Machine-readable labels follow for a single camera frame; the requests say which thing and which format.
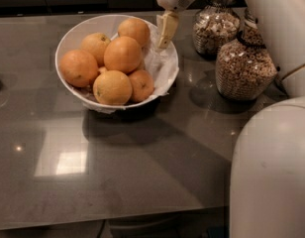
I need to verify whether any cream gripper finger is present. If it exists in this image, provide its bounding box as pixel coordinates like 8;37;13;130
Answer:
156;11;179;49

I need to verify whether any white bowl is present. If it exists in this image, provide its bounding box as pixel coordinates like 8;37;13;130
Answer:
54;14;179;112

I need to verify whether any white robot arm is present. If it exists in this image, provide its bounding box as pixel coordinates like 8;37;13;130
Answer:
229;0;305;238

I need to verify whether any glass jar of ring cereal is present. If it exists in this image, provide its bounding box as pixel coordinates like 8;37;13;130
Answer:
215;9;277;101

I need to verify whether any small orange hidden underneath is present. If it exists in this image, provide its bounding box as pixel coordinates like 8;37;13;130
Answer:
98;66;108;74

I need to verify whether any orange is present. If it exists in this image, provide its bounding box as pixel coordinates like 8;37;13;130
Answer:
129;69;154;103
93;70;133;105
104;37;143;73
118;18;151;47
80;33;111;66
59;50;98;87

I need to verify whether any glass jar of square cereal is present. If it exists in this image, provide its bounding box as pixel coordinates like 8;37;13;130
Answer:
192;0;241;57

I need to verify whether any white paper liner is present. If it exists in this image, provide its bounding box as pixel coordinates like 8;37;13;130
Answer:
81;24;179;114

